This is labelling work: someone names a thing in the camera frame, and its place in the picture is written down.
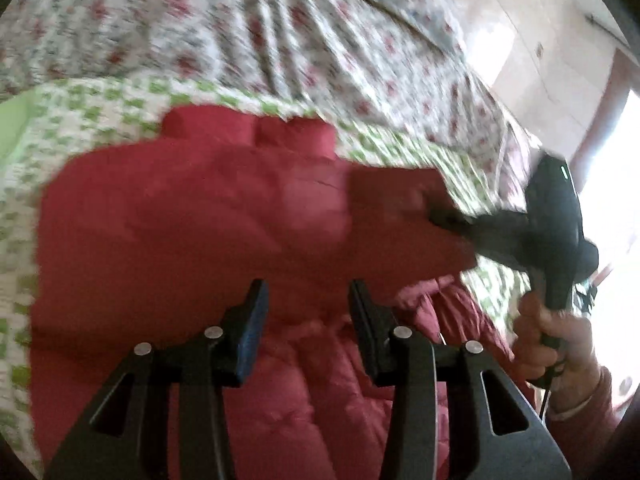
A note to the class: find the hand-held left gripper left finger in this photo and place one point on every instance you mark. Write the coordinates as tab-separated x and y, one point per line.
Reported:
250	342

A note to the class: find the floral bed sheet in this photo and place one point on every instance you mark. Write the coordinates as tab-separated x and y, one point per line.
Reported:
150	20

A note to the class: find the green patterned blanket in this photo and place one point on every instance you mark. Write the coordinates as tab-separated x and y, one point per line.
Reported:
100	105

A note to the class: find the red padded jacket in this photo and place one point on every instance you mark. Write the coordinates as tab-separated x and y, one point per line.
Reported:
200	210

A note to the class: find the person's right forearm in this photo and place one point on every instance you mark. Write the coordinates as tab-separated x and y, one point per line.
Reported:
590	425

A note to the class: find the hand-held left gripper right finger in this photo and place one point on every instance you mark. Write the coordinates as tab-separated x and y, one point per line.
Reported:
358	312

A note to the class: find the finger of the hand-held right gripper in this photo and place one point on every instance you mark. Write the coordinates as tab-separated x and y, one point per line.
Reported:
475	230

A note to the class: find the person's right hand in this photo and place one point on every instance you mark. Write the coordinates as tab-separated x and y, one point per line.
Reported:
565	340

